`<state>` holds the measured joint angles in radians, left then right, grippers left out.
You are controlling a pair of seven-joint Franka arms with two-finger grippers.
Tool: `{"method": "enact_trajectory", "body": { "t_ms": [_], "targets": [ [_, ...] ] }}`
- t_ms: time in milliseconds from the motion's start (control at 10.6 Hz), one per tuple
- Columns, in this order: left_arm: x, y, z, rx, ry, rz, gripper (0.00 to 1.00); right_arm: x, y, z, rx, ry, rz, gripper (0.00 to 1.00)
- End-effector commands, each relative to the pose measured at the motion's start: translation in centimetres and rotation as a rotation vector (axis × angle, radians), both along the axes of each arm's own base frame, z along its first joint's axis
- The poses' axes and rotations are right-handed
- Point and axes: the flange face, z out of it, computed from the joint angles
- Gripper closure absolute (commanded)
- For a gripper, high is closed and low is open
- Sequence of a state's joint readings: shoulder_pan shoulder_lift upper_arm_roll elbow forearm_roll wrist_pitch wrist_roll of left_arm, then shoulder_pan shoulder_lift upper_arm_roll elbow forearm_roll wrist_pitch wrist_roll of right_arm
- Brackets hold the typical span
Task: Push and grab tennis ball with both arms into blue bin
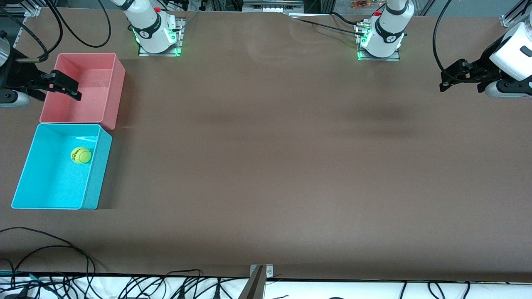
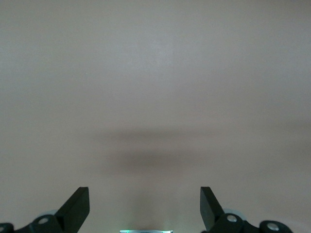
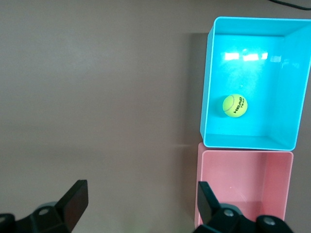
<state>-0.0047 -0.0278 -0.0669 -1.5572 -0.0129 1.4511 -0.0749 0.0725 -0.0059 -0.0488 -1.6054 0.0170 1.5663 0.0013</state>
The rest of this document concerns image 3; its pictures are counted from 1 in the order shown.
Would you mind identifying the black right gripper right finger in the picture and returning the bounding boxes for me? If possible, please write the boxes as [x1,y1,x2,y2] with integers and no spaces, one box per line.
[193,181,298,233]

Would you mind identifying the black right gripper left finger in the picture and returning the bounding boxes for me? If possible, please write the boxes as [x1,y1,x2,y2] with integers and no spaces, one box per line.
[0,179,89,233]

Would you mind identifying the pink plastic bin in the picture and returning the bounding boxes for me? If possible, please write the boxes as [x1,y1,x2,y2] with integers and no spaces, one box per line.
[194,142,294,230]

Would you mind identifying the yellow-green tennis ball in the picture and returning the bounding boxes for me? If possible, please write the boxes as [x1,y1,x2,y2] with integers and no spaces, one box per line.
[223,93,248,118]

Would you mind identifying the blue plastic bin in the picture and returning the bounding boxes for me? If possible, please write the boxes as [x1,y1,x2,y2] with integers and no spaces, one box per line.
[199,16,311,150]

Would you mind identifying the long looped black cable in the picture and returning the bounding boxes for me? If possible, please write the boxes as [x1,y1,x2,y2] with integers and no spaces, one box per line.
[267,0,311,11]

